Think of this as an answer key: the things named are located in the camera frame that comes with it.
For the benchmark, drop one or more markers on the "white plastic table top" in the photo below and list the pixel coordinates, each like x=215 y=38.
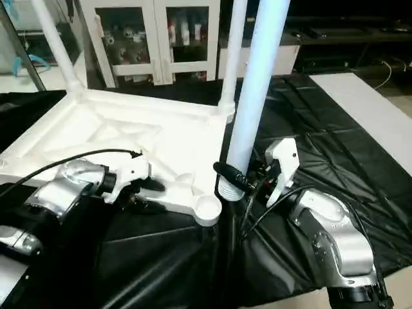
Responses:
x=112 y=128

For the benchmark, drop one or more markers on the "white plastic table leg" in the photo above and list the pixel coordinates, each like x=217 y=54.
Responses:
x=257 y=80
x=58 y=48
x=233 y=58

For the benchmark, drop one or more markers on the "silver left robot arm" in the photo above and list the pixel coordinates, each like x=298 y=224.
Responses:
x=64 y=190

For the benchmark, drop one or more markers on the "black shiny table mat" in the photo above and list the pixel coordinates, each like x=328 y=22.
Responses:
x=322 y=145

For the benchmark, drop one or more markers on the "white side table board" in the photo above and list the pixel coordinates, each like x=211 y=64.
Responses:
x=360 y=103

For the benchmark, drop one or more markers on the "white drawer unit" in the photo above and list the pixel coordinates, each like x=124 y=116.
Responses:
x=284 y=58

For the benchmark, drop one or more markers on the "white glass door cabinet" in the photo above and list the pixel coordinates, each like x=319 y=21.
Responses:
x=157 y=38

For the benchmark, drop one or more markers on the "black box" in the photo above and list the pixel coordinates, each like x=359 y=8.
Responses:
x=289 y=25

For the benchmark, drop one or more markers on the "light blue plastic stool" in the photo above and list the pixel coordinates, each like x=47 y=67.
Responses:
x=16 y=66

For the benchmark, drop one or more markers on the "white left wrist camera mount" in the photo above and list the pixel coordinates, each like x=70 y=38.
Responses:
x=135 y=170

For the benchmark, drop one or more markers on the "glass tank metal frame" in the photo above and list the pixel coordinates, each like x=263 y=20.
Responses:
x=67 y=42

